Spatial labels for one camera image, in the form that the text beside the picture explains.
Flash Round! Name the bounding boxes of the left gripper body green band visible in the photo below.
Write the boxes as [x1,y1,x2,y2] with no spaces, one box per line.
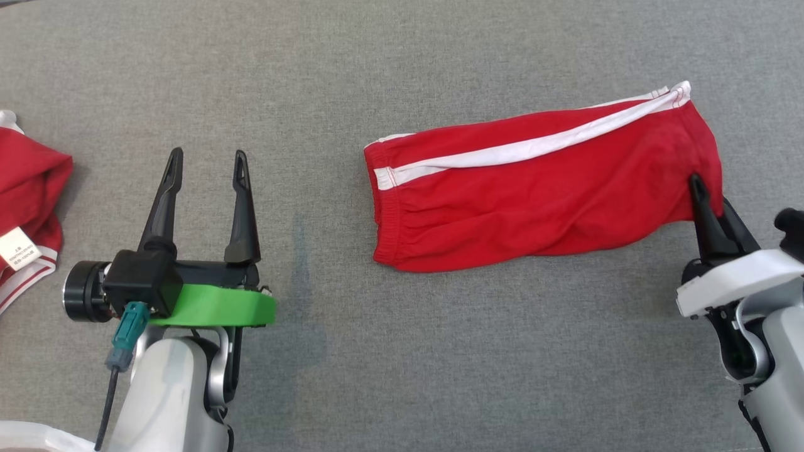
[151,261,278,329]

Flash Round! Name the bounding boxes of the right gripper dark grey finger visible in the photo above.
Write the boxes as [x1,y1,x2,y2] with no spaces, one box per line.
[688,174,730,264]
[722,198,761,254]

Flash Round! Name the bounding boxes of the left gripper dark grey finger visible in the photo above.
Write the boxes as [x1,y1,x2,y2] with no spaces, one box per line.
[224,149,262,264]
[138,148,185,252]

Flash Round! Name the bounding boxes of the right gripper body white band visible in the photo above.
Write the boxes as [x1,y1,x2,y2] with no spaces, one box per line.
[676,247,804,318]

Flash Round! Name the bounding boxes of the red basketball jersey with lettering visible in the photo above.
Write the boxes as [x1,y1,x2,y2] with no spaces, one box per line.
[0,110,74,316]

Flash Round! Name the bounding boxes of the red shorts with white stripe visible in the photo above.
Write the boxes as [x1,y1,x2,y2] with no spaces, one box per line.
[364,80,724,274]

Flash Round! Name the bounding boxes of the grey fabric sofa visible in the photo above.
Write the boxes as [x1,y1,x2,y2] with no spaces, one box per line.
[0,0,804,452]

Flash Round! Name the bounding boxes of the teal connector with black cable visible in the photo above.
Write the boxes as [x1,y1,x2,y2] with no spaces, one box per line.
[94,301,152,452]

